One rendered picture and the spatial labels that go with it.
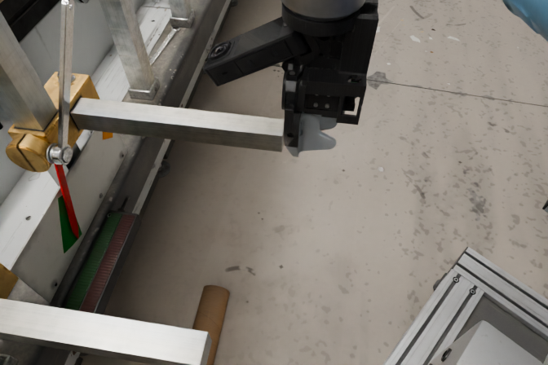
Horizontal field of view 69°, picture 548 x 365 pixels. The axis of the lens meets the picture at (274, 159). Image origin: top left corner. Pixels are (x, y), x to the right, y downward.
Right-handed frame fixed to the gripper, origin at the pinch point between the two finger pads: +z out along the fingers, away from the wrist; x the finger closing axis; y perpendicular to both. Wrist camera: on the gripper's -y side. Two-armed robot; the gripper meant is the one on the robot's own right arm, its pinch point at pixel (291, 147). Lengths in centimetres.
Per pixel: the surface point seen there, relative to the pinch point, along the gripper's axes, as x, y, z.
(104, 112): -0.6, -23.8, -3.5
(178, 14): 44, -31, 9
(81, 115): -1.4, -26.7, -3.3
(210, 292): 7, -22, 75
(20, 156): -8.4, -31.0, -2.8
